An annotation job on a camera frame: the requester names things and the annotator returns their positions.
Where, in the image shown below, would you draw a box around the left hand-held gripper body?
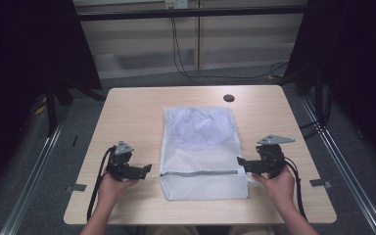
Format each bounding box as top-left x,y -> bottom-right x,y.
106,140 -> 145,182

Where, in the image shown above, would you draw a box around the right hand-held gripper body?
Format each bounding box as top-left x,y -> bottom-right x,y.
256,134 -> 296,179

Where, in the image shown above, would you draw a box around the white mesh laundry bag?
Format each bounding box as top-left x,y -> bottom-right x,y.
159,105 -> 250,202

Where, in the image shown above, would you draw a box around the person's left hand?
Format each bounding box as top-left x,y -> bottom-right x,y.
96,173 -> 139,206

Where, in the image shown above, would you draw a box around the person's right hand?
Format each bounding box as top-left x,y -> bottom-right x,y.
251,165 -> 296,207

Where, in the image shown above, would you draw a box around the grey tape strip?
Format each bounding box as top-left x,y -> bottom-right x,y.
64,183 -> 88,194
308,178 -> 334,190

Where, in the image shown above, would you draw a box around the white clothes inside bag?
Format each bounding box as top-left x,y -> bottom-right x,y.
168,107 -> 238,145

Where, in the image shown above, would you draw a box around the black metal stand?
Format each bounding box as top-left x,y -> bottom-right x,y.
43,79 -> 108,138

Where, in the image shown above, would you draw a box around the black curtain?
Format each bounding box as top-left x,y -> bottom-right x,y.
0,0 -> 104,199
283,0 -> 376,172

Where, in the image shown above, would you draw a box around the black horizontal bar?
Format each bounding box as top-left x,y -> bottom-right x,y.
75,5 -> 308,23

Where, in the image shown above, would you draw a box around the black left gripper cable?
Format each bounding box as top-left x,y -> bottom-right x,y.
86,145 -> 117,222

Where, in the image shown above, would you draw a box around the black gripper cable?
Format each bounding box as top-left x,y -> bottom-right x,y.
283,156 -> 308,222
86,145 -> 117,222

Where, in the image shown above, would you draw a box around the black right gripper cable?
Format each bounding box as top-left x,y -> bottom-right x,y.
283,156 -> 308,222

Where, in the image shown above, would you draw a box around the black floor cables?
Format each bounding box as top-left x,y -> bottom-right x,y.
298,86 -> 334,141

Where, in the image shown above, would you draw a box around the metal floor rail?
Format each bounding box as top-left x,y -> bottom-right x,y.
299,95 -> 376,235
0,112 -> 67,235

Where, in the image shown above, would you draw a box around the black wall cables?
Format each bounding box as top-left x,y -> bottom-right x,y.
169,16 -> 290,87

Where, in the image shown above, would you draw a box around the white wall outlet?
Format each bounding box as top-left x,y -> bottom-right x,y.
164,0 -> 190,10

